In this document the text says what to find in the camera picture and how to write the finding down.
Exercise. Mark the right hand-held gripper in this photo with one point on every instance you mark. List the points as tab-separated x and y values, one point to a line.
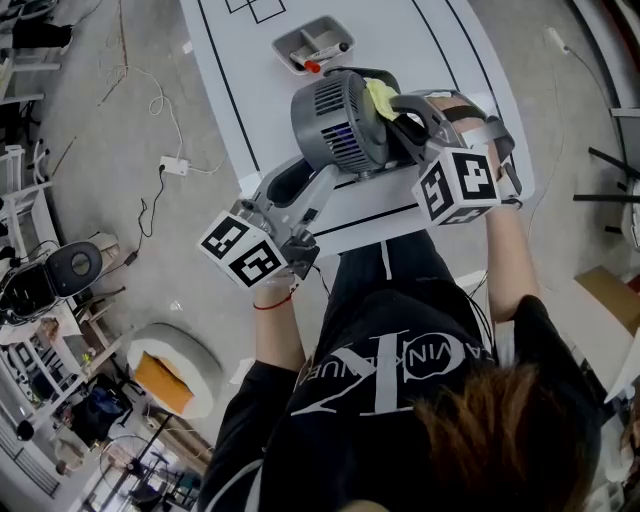
460	185

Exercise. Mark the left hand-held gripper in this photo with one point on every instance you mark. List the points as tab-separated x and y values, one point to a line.
245	250

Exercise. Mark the yellow wiping cloth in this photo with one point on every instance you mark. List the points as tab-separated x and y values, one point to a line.
382	100

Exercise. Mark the grey purple fan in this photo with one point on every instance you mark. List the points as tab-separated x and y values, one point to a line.
340	125

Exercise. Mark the person's left forearm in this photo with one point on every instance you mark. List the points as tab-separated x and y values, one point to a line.
277	335

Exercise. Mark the person's right forearm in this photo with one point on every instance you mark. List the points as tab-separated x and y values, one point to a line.
510	260

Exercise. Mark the person's right hand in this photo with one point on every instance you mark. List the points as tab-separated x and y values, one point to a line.
457	112

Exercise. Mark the white marker with black cap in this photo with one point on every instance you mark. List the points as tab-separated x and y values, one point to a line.
325	51

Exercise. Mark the square white power strip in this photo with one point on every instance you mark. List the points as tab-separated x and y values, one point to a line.
174	166

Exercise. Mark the person's black trousers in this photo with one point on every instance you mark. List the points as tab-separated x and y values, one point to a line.
390	270

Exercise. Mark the white organizer tray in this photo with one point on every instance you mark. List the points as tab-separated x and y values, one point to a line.
330	30

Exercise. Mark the long white power strip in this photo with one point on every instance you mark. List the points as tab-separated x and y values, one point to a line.
556	39

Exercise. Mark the black power adapter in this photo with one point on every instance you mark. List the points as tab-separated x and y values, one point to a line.
130	258

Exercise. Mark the white bin with orange bag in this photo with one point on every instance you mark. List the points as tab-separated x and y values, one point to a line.
200	350

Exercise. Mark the beige cloth bag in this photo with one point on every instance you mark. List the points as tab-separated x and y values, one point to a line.
105	252

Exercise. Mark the white shelf unit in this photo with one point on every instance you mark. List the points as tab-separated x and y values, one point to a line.
610	55

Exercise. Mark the grey black round-top appliance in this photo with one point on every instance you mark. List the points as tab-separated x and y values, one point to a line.
75	265

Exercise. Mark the person's black printed T-shirt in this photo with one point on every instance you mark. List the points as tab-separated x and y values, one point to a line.
360	425

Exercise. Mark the cardboard box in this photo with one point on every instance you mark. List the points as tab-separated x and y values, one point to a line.
605	295

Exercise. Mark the white metal rack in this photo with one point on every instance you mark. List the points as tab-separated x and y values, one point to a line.
22	195

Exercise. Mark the blue backpack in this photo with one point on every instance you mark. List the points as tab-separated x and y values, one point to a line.
100	412

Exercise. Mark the black metal frame chair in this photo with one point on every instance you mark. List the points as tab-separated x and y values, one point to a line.
610	165

